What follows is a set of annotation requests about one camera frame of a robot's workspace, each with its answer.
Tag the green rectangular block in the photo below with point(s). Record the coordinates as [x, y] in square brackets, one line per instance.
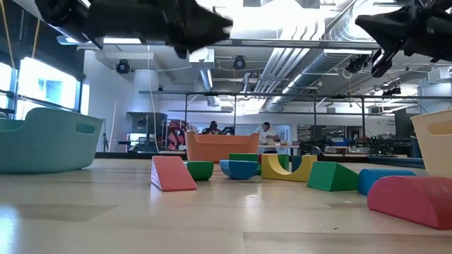
[243, 156]

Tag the green plastic bin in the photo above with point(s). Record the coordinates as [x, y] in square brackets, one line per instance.
[46, 148]

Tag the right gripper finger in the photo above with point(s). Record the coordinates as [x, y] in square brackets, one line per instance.
[382, 65]
[388, 28]

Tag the white round column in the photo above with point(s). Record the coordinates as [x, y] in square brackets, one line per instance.
[144, 91]

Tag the black tripod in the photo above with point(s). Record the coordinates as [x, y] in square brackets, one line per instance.
[105, 141]

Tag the red and black stack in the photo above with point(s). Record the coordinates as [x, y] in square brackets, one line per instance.
[174, 137]

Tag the black cabinet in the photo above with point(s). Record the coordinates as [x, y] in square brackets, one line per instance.
[148, 123]

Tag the white wall unit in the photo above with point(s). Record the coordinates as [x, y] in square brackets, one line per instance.
[439, 75]

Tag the grey overhead beam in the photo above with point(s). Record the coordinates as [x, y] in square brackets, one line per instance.
[265, 43]

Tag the yellow plastic bin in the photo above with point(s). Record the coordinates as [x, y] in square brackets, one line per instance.
[438, 151]

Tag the small grey round object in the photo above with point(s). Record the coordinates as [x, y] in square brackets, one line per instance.
[316, 151]

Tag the orange plastic bin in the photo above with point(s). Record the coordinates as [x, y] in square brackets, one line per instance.
[219, 146]

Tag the red wedge block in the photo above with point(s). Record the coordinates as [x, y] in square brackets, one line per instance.
[173, 176]

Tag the black metal rack frame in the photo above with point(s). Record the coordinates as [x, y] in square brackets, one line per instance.
[282, 94]

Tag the green half-round block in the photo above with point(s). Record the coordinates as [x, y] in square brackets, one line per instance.
[201, 171]

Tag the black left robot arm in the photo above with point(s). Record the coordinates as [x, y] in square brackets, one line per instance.
[58, 14]

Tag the yellow arch block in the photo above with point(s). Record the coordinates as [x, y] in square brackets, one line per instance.
[307, 169]

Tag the red cylinder block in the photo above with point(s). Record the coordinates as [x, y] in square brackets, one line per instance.
[260, 158]

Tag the person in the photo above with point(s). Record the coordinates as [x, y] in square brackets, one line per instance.
[267, 135]
[212, 127]

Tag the green arch block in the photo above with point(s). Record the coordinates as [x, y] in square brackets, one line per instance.
[284, 160]

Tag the blue cylinder block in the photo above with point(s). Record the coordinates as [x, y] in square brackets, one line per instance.
[374, 180]

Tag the cluttered background workbench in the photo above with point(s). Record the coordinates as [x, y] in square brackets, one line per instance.
[381, 144]

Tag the blue half-round block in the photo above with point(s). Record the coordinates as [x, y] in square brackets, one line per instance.
[238, 170]

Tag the white pole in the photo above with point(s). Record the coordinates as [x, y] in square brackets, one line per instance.
[112, 127]

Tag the blue rail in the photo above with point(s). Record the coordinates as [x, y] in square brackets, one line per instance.
[395, 162]

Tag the black ceiling spotlight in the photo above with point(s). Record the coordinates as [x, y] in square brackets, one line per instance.
[392, 91]
[356, 64]

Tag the black round ceiling device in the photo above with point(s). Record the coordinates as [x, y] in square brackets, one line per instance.
[239, 63]
[123, 67]

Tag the silver ventilation duct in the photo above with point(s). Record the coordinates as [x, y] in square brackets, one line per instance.
[310, 70]

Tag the red half-cylinder block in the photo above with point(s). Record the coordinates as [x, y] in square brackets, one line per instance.
[413, 201]

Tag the bright window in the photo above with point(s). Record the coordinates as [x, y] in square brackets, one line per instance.
[46, 84]

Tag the black monitor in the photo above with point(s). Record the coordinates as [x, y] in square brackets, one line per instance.
[402, 123]

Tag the background black robot arm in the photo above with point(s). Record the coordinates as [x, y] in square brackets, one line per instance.
[229, 130]

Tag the green wedge block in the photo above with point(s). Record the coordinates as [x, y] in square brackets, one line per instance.
[328, 178]

